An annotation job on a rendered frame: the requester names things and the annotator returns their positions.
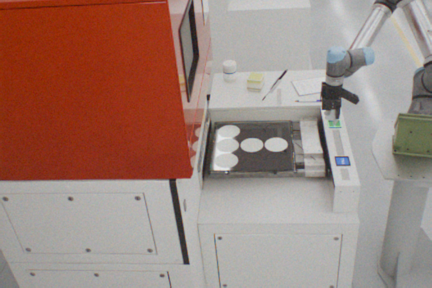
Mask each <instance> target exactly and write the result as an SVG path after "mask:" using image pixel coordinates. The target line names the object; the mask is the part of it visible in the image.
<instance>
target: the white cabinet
mask: <svg viewBox="0 0 432 288"><path fill-rule="evenodd" d="M197 227H198V232H199V240H200V245H201V253H202V262H203V267H204V275H205V280H206V288H351V286H352V277H353V272H354V262H355V256H356V247H357V238H358V232H359V224H198V225H197Z"/></svg>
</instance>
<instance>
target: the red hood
mask: <svg viewBox="0 0 432 288"><path fill-rule="evenodd" d="M212 62H213V52H212V38H211V31H210V18H209V8H208V0H0V181H16V180H81V179H191V178H192V176H193V172H194V165H195V158H196V153H197V147H198V142H199V136H200V131H201V125H202V120H203V113H204V106H205V102H206V95H207V91H208V84H209V80H210V73H211V69H212Z"/></svg>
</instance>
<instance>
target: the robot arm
mask: <svg viewBox="0 0 432 288"><path fill-rule="evenodd" d="M397 8H402V10H403V12H404V15H405V16H406V19H407V21H408V23H409V26H410V28H411V30H412V32H413V34H414V37H415V39H416V41H417V44H418V46H419V48H420V50H421V52H422V55H423V57H424V63H423V66H422V67H419V68H418V69H416V70H415V72H414V76H413V90H412V98H411V105H410V107H409V109H408V111H407V113H409V114H423V115H432V20H431V17H430V15H429V13H428V10H427V8H426V6H425V4H424V2H423V0H375V2H374V3H373V5H372V7H371V9H372V11H371V13H370V15H369V16H368V18H367V20H366V21H365V23H364V24H363V26H362V28H361V29H360V31H359V33H358V34H357V36H356V38H355V39H354V41H353V43H352V44H351V46H350V47H349V49H348V50H346V49H345V48H344V47H342V46H332V47H330V48H329V49H328V50H327V57H326V61H327V63H326V73H325V81H324V82H321V92H320V101H321V102H322V104H321V110H326V111H325V112H324V115H325V119H326V120H330V121H333V122H334V125H335V124H336V123H337V122H338V120H339V116H340V110H341V98H344V99H345V100H348V101H349V102H351V103H353V104H356V105H357V103H358V102H359V101H360V100H359V97H358V96H357V95H356V94H354V93H351V92H350V91H347V90H346V89H344V88H342V87H343V82H344V78H348V77H351V76H352V75H353V74H354V73H355V72H356V71H358V70H359V69H360V68H362V67H363V66H369V65H372V64H373V63H374V60H375V55H374V51H373V49H372V48H370V46H371V45H372V43H373V41H374V40H375V38H376V36H377V34H378V33H379V31H380V30H381V28H382V27H383V24H384V23H385V21H386V20H387V19H388V18H390V17H391V16H392V14H393V12H394V11H395V10H396V9H397Z"/></svg>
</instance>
